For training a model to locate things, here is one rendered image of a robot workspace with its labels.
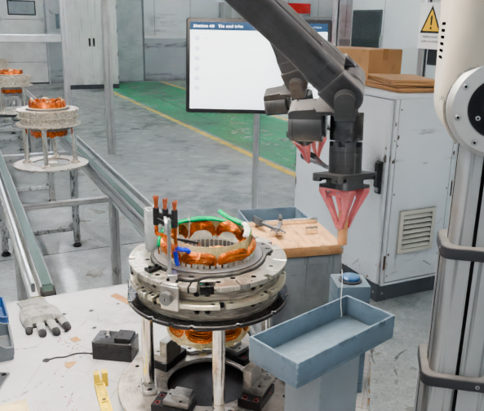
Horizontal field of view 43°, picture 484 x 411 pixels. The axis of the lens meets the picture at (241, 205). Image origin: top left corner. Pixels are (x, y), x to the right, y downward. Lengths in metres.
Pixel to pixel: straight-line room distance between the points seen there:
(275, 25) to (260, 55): 1.28
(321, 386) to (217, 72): 1.44
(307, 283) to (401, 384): 1.57
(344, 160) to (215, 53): 1.27
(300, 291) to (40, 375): 0.62
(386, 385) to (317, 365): 1.95
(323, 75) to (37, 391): 0.91
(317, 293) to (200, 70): 1.08
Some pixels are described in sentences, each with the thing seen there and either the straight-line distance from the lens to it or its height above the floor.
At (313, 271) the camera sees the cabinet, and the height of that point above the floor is 1.00.
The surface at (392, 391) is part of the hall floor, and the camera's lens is 2.88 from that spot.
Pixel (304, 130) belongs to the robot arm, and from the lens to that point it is 1.05.
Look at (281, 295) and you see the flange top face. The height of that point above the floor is 1.02.
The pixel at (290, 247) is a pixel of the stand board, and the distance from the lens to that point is 1.38.
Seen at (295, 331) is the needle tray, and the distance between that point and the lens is 1.08.
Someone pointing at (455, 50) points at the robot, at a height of 1.52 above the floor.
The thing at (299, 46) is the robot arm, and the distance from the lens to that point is 0.97.
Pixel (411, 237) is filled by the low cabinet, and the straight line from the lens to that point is 3.63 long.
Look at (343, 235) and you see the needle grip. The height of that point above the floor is 1.20.
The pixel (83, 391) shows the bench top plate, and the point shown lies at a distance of 1.42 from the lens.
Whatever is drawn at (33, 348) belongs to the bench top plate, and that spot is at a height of 0.78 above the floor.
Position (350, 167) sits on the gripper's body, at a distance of 1.04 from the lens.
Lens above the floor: 1.55
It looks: 17 degrees down
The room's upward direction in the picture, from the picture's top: 1 degrees clockwise
